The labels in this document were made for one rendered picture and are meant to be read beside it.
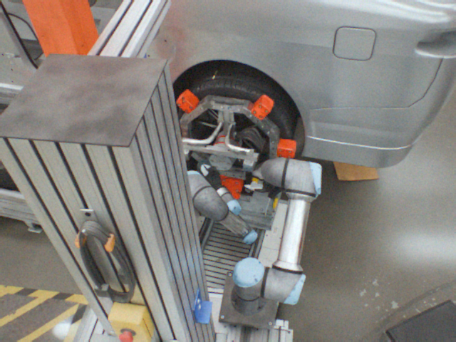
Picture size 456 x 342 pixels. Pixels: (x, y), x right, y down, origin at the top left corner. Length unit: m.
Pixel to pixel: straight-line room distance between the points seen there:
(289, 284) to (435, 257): 1.65
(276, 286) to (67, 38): 1.20
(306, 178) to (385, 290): 1.43
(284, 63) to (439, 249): 1.70
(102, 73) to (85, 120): 0.14
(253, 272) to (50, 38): 1.16
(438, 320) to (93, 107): 2.10
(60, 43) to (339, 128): 1.35
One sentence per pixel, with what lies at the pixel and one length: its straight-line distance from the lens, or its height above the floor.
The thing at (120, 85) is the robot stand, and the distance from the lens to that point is 0.84.
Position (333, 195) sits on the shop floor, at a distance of 3.30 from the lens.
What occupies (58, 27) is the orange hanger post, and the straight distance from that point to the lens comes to 1.80.
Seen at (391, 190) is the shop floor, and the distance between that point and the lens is 3.43.
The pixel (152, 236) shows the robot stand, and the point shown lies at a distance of 0.90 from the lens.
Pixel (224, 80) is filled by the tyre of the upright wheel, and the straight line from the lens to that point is 2.30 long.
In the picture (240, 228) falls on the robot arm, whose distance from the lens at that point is 2.10.
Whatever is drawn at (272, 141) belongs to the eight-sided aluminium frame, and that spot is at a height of 0.92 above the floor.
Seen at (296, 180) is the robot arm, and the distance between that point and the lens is 1.66.
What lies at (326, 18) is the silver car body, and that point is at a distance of 1.99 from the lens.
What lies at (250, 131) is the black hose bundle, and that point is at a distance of 2.18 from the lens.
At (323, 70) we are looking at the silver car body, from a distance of 2.11.
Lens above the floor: 2.50
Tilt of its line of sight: 47 degrees down
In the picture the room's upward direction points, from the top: 4 degrees counter-clockwise
